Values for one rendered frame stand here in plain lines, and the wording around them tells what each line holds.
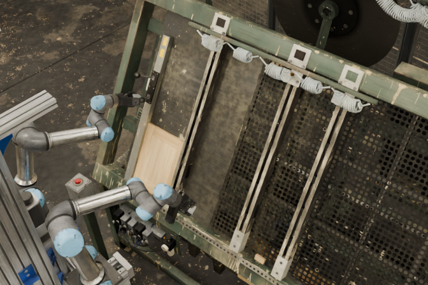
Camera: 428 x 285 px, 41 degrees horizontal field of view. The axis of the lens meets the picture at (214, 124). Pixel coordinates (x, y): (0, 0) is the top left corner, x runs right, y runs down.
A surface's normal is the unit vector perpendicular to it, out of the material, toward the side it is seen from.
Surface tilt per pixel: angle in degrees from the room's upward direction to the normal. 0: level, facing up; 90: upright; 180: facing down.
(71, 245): 83
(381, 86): 58
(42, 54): 0
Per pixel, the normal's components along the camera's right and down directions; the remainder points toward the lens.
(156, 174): -0.55, 0.11
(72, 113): -0.04, -0.71
